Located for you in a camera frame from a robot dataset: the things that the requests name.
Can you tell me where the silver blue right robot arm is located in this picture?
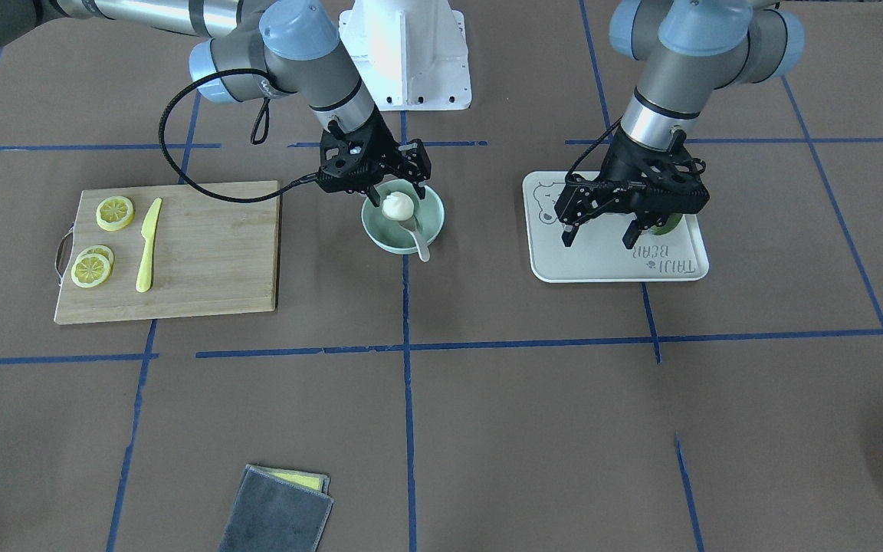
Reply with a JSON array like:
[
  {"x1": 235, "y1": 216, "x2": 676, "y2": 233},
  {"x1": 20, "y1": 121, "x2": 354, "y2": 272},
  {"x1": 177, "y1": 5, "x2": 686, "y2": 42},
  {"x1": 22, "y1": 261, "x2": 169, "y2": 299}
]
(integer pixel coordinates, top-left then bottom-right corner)
[{"x1": 0, "y1": 1, "x2": 431, "y2": 205}]

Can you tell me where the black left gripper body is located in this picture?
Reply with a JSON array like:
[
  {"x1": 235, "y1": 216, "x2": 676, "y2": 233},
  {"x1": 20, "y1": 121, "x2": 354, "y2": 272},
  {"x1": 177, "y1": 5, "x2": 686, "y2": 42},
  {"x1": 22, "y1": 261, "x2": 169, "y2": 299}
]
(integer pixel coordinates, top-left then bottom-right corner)
[{"x1": 554, "y1": 126, "x2": 711, "y2": 225}]

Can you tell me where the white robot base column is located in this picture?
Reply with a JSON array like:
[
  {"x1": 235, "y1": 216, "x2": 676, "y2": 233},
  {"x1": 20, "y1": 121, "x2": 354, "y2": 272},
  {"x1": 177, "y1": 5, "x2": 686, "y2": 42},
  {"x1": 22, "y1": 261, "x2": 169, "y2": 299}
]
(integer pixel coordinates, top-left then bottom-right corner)
[{"x1": 339, "y1": 1, "x2": 473, "y2": 112}]

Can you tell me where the lemon slice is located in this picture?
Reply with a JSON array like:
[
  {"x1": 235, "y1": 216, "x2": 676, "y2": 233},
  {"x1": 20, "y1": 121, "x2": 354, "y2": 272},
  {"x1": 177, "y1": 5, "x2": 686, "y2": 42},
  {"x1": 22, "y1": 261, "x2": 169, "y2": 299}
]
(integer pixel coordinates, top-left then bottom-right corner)
[
  {"x1": 71, "y1": 254, "x2": 112, "y2": 288},
  {"x1": 95, "y1": 195, "x2": 136, "y2": 232},
  {"x1": 76, "y1": 245, "x2": 116, "y2": 265}
]

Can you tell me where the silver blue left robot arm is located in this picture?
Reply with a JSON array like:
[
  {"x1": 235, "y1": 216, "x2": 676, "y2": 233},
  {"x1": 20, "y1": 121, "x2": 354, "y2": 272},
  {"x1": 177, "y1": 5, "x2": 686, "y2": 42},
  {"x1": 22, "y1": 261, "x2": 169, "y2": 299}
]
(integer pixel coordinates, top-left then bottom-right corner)
[{"x1": 554, "y1": 1, "x2": 806, "y2": 248}]

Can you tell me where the green lime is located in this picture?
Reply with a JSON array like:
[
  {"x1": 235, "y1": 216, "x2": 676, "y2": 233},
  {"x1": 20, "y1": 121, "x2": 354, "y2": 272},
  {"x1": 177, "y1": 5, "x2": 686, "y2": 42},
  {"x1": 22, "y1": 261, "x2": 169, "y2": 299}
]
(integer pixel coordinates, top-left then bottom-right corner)
[{"x1": 649, "y1": 213, "x2": 683, "y2": 235}]

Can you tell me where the light green bowl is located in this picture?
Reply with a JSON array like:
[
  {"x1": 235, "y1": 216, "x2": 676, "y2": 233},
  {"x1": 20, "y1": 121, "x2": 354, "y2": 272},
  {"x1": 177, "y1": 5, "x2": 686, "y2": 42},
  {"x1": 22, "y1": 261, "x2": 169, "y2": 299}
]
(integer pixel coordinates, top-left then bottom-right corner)
[{"x1": 361, "y1": 180, "x2": 445, "y2": 253}]

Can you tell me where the upper lemon slice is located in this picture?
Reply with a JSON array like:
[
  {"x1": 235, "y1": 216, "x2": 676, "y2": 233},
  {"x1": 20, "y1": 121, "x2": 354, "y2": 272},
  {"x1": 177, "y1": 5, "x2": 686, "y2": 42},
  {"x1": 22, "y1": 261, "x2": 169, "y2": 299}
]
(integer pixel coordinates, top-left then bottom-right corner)
[{"x1": 95, "y1": 195, "x2": 136, "y2": 232}]

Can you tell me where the white steamed bun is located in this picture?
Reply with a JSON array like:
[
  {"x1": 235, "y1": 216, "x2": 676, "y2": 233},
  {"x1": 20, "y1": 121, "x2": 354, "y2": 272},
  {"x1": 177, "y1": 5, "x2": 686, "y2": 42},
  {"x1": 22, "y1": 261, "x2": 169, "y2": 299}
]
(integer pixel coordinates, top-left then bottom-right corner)
[{"x1": 381, "y1": 192, "x2": 415, "y2": 222}]

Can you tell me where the bamboo cutting board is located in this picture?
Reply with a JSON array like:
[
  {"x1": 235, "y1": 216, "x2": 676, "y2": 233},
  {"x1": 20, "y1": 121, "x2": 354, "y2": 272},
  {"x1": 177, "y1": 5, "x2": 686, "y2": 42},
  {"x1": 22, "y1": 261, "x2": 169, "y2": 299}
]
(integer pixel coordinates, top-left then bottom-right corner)
[{"x1": 54, "y1": 184, "x2": 281, "y2": 325}]

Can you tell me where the white rectangular tray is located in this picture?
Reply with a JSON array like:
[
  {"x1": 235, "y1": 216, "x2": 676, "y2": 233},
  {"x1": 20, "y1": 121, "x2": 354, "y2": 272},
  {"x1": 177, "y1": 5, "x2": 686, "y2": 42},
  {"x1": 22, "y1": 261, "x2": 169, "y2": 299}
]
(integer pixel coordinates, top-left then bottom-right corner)
[{"x1": 522, "y1": 171, "x2": 709, "y2": 284}]

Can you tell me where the white spoon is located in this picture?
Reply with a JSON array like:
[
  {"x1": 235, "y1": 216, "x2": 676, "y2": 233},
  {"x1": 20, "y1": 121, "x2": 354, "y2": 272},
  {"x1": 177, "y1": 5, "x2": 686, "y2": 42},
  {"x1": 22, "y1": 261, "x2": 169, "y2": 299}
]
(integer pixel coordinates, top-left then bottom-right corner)
[{"x1": 399, "y1": 216, "x2": 431, "y2": 262}]

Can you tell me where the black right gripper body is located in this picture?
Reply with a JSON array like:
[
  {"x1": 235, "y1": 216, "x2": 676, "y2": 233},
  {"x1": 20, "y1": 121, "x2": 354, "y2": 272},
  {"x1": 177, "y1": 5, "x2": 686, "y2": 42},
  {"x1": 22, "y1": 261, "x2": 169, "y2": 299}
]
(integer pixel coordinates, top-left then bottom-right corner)
[{"x1": 317, "y1": 108, "x2": 432, "y2": 193}]

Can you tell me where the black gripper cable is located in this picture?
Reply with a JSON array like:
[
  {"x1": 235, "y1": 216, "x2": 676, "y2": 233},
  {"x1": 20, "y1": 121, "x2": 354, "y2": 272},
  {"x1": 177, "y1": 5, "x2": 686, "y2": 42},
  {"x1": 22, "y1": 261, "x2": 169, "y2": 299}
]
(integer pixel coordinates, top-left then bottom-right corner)
[{"x1": 158, "y1": 69, "x2": 320, "y2": 204}]

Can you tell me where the lower lemon slice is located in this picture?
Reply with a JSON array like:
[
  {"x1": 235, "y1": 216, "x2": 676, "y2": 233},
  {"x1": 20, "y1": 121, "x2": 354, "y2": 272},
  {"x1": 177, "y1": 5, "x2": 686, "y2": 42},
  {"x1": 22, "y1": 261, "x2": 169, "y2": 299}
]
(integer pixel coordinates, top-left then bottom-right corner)
[{"x1": 71, "y1": 254, "x2": 112, "y2": 288}]

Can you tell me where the yellow plastic knife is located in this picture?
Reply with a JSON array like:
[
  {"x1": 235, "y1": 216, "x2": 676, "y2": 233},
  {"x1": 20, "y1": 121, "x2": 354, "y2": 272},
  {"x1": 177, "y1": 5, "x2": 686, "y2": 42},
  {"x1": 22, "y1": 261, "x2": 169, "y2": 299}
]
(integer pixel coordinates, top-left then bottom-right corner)
[{"x1": 136, "y1": 198, "x2": 162, "y2": 293}]

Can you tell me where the grey yellow sponge cloth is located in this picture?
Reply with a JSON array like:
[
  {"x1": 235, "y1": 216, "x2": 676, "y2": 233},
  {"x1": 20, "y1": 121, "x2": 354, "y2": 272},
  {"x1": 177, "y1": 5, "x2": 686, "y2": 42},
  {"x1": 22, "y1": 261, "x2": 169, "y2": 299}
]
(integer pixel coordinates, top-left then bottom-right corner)
[{"x1": 218, "y1": 465, "x2": 333, "y2": 551}]

